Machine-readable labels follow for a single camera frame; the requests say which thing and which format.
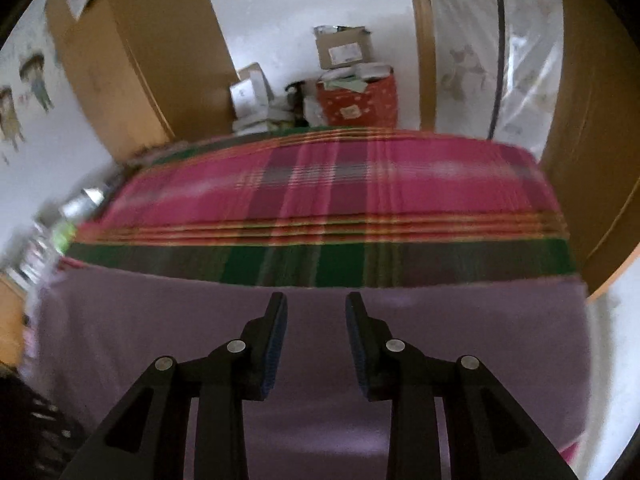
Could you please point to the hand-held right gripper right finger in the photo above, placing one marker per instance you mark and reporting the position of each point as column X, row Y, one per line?
column 355, row 340

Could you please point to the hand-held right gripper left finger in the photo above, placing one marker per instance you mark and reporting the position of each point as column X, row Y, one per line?
column 277, row 340

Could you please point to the purple fleece cloth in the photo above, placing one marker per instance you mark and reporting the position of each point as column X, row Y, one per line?
column 150, row 340

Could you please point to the wooden low cabinet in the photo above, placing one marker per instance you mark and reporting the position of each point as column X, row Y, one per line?
column 11, row 320

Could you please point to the plaid bed sheet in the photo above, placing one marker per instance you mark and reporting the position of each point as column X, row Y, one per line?
column 325, row 195

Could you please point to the large green tissue pack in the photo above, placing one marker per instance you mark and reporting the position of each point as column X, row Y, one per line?
column 64, row 237

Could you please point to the side table with patterned cover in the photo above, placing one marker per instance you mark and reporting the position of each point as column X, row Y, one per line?
column 65, row 230

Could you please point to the red storage bag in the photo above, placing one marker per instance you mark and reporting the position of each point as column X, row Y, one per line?
column 357, row 107

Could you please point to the small black object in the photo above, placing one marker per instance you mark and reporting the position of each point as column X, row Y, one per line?
column 296, row 102

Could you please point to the white cardboard box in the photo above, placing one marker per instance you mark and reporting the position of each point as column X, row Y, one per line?
column 252, row 92

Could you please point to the pile of light packets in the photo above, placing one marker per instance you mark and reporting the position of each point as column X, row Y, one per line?
column 355, row 77

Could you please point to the brown cardboard box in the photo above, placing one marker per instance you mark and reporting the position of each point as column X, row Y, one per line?
column 345, row 47

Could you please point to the plastic covered glass door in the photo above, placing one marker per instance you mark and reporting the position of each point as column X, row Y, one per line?
column 475, row 60

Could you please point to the wooden door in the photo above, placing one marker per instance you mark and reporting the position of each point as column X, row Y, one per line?
column 595, row 135

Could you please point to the wooden wardrobe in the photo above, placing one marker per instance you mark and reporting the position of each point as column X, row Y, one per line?
column 150, row 45

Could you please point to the black pole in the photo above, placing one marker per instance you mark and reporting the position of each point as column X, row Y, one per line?
column 496, row 50

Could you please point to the cartoon children wall sticker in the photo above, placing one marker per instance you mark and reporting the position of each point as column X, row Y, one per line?
column 35, row 85

